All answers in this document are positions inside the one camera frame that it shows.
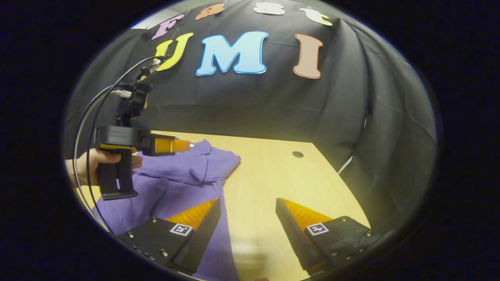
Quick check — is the purple polo shirt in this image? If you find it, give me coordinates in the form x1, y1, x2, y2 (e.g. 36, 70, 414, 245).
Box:
92, 139, 242, 281

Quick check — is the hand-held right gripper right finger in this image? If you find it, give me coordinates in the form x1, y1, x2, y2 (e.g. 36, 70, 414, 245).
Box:
275, 197, 381, 276

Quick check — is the black backdrop cloth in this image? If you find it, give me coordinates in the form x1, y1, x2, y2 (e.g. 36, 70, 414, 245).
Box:
62, 0, 437, 235

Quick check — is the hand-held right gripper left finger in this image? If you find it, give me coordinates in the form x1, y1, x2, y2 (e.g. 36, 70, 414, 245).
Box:
117, 198, 222, 274

